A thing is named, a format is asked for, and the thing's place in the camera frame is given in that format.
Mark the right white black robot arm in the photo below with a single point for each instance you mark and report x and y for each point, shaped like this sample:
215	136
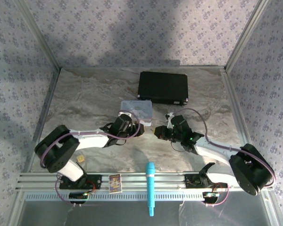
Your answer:
217	153

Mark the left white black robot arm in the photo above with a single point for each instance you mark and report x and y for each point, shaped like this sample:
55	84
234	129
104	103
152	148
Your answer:
92	140

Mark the pastel cartoon tin box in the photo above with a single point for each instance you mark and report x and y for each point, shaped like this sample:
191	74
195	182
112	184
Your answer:
141	108

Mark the black rectangular case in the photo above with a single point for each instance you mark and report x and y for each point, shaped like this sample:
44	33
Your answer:
162	87

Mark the blue marker pen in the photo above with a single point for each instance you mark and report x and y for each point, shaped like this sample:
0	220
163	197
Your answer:
150	183

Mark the small brass cube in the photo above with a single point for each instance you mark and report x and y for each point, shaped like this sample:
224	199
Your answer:
80	159

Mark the small picture card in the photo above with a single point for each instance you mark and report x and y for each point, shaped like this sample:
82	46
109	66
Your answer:
114	183

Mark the small controller board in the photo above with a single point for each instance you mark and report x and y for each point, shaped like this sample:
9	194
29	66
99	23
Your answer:
210	195
77	195

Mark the grey metal panel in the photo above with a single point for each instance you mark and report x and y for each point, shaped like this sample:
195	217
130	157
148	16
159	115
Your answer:
108	214

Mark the aluminium mounting rail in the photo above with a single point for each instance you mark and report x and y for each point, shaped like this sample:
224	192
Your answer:
165	181

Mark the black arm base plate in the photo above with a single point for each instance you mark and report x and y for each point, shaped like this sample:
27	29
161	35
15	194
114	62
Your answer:
191	183
96	181

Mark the aluminium side rail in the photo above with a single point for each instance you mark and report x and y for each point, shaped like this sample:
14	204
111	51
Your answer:
238	106
46	106

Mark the aluminium frame post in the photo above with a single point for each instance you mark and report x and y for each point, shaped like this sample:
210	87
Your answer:
244	35

